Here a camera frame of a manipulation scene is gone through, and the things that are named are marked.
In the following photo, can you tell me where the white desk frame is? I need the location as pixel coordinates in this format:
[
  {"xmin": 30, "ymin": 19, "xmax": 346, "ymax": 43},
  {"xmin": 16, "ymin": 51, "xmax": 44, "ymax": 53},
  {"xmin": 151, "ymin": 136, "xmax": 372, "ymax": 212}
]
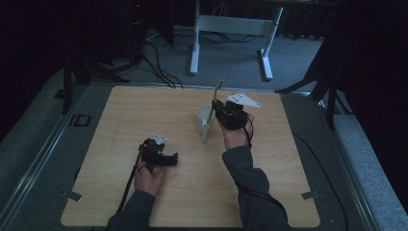
[{"xmin": 189, "ymin": 0, "xmax": 285, "ymax": 82}]

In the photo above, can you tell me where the right hand-held gripper cable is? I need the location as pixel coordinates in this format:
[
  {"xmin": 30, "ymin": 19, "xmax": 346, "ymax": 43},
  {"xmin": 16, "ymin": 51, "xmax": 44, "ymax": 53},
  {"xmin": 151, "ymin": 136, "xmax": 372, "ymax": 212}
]
[{"xmin": 235, "ymin": 115, "xmax": 291, "ymax": 220}]

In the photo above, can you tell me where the person's left hand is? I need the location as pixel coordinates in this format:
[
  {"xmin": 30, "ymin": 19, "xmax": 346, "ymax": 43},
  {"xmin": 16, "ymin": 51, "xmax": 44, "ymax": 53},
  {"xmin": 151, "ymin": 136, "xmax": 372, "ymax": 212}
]
[{"xmin": 133, "ymin": 153, "xmax": 168, "ymax": 197}]

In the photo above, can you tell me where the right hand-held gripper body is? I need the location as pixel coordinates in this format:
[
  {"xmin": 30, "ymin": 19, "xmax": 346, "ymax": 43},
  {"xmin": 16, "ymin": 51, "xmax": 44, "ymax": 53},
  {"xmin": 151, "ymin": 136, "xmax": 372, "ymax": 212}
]
[{"xmin": 217, "ymin": 92, "xmax": 262, "ymax": 131}]

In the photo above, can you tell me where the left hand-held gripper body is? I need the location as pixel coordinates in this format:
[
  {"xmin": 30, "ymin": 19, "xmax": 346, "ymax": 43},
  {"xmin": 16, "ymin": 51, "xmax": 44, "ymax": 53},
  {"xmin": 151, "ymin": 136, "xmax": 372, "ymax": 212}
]
[{"xmin": 138, "ymin": 132, "xmax": 169, "ymax": 174}]

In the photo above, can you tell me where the left hand-held gripper cable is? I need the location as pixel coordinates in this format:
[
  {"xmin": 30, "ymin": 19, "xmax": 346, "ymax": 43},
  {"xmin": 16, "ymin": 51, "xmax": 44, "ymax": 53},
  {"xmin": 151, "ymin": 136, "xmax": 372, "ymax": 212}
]
[{"xmin": 115, "ymin": 145, "xmax": 144, "ymax": 214}]

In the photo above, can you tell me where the green toothbrush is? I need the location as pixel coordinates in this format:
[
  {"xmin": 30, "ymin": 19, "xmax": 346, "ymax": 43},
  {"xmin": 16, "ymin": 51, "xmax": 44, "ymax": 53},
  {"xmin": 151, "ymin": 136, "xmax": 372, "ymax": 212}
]
[{"xmin": 206, "ymin": 79, "xmax": 225, "ymax": 125}]

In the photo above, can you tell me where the person's right hand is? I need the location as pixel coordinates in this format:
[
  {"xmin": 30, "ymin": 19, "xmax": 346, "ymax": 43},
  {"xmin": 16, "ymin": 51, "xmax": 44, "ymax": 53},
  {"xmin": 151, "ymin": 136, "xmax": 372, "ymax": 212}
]
[{"xmin": 218, "ymin": 113, "xmax": 256, "ymax": 151}]

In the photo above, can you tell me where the metal floor rail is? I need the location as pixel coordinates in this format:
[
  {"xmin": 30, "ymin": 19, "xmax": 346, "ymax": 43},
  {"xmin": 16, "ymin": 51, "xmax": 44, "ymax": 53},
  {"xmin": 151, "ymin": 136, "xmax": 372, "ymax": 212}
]
[
  {"xmin": 0, "ymin": 84, "xmax": 89, "ymax": 227},
  {"xmin": 319, "ymin": 99, "xmax": 383, "ymax": 231}
]

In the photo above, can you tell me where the grey tape piece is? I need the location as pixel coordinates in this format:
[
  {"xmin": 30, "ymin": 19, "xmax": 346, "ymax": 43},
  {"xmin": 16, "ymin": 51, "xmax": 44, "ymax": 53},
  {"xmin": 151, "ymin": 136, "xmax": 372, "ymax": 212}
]
[
  {"xmin": 300, "ymin": 190, "xmax": 320, "ymax": 201},
  {"xmin": 60, "ymin": 190, "xmax": 84, "ymax": 203}
]

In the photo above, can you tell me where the bundle of black floor cables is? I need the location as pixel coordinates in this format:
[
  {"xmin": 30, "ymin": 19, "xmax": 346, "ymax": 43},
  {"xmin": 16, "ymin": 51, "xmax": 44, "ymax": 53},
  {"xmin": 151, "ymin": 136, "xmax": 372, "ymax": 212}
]
[{"xmin": 140, "ymin": 40, "xmax": 185, "ymax": 90}]

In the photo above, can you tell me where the dark equipment tower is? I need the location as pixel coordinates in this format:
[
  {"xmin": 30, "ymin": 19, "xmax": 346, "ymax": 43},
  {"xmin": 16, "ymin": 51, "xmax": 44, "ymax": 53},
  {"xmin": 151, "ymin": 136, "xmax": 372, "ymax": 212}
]
[{"xmin": 126, "ymin": 0, "xmax": 150, "ymax": 64}]

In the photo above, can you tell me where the thin black floor cable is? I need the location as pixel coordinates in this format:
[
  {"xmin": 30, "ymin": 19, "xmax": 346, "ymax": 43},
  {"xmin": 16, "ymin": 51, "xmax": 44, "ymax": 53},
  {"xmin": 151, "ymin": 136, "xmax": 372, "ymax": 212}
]
[{"xmin": 292, "ymin": 132, "xmax": 350, "ymax": 231}]

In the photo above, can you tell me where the black metal stand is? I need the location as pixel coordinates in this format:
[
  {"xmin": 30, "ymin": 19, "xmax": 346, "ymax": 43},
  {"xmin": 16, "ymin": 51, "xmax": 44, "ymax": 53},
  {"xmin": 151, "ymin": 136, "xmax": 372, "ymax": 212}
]
[
  {"xmin": 61, "ymin": 47, "xmax": 130, "ymax": 116},
  {"xmin": 274, "ymin": 64, "xmax": 354, "ymax": 130}
]

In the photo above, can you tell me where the hand-held gripper cable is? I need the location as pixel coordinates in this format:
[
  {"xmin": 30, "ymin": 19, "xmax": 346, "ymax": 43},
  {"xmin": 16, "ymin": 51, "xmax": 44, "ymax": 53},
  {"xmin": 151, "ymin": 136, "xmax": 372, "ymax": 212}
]
[
  {"xmin": 115, "ymin": 145, "xmax": 144, "ymax": 214},
  {"xmin": 235, "ymin": 115, "xmax": 291, "ymax": 220}
]

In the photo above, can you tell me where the white cup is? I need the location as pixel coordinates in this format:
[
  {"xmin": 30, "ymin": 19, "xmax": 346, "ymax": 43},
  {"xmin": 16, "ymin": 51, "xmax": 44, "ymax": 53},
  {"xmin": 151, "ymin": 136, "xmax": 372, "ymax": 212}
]
[{"xmin": 194, "ymin": 105, "xmax": 217, "ymax": 144}]

